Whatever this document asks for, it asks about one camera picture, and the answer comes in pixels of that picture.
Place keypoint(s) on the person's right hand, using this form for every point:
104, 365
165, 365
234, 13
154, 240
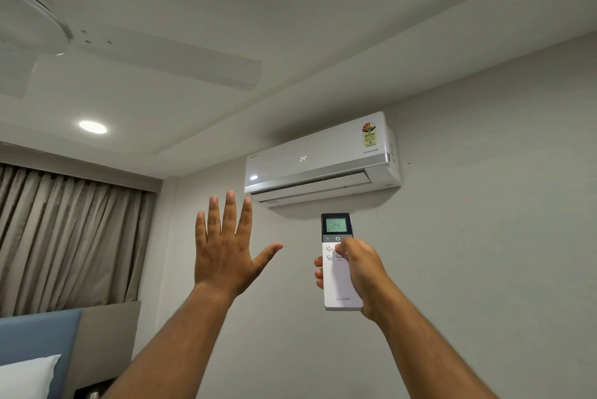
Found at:
361, 277

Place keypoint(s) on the person's left hand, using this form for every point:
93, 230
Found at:
224, 263

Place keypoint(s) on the person's right thumb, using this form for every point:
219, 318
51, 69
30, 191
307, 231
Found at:
347, 252

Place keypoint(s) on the person's left little finger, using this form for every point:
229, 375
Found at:
201, 233

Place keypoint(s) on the person's left middle finger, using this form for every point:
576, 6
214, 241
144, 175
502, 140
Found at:
229, 217

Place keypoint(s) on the person's left thumb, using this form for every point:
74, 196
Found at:
269, 255

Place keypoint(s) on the white air conditioner remote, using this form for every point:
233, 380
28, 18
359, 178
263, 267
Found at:
338, 268

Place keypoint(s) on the person's right forearm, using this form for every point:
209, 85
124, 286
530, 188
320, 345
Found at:
429, 352

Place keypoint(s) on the person's left forearm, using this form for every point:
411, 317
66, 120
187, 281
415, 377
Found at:
168, 347

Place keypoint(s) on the round energy label sticker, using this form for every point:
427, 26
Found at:
370, 130

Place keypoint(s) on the beige pleated curtain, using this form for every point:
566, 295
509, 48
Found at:
65, 240

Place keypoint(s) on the round recessed ceiling light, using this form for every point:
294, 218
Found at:
93, 127

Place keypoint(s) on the blue and grey headboard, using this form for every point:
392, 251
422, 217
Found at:
70, 342

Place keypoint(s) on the white ceiling fan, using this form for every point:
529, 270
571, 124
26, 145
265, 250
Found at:
93, 44

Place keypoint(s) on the white pillow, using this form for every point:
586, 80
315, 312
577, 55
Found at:
28, 377

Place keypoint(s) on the white wall air conditioner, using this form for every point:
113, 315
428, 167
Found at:
322, 161

